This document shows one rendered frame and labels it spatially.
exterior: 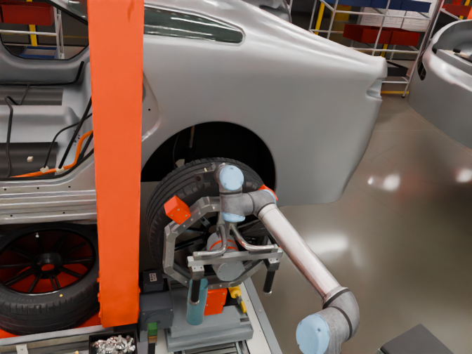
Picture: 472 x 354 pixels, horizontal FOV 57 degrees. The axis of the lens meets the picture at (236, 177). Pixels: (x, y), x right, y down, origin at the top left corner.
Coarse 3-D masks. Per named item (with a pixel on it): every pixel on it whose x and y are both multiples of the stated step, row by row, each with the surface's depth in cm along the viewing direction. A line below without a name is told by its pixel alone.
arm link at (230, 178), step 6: (222, 168) 168; (228, 168) 163; (234, 168) 164; (216, 174) 171; (222, 174) 163; (228, 174) 163; (234, 174) 163; (240, 174) 164; (216, 180) 172; (222, 180) 163; (228, 180) 163; (234, 180) 163; (240, 180) 164; (222, 186) 166; (228, 186) 163; (234, 186) 163; (240, 186) 164
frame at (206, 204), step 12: (192, 204) 193; (204, 204) 188; (216, 204) 189; (192, 216) 189; (168, 228) 193; (180, 228) 191; (168, 240) 192; (264, 240) 216; (168, 252) 196; (168, 264) 202; (252, 264) 223; (264, 264) 219; (180, 276) 207; (204, 276) 220; (216, 276) 221; (240, 276) 220; (216, 288) 219
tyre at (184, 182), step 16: (208, 160) 208; (224, 160) 211; (176, 176) 204; (192, 176) 200; (256, 176) 216; (160, 192) 205; (176, 192) 195; (192, 192) 193; (208, 192) 195; (160, 208) 198; (160, 224) 197; (160, 240) 202; (160, 256) 208
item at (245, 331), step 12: (240, 300) 272; (240, 312) 264; (240, 324) 253; (168, 336) 240; (180, 336) 243; (192, 336) 244; (204, 336) 246; (216, 336) 244; (228, 336) 247; (240, 336) 251; (252, 336) 254; (168, 348) 238; (180, 348) 241
